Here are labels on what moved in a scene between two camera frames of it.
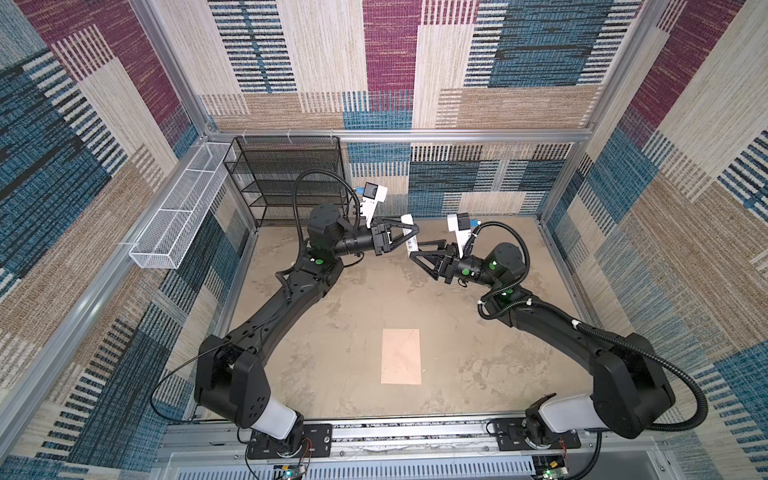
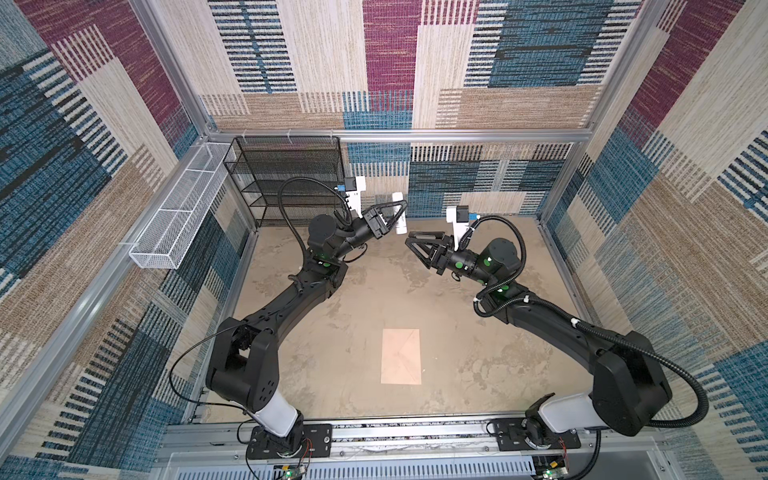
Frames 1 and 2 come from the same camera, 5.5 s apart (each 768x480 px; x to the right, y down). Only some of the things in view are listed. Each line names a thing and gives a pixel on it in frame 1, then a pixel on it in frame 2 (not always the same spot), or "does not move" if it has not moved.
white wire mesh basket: x=167 y=237 does not move
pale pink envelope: x=400 y=356 does not move
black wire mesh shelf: x=269 y=170 does not move
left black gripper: x=381 y=234 → x=378 y=229
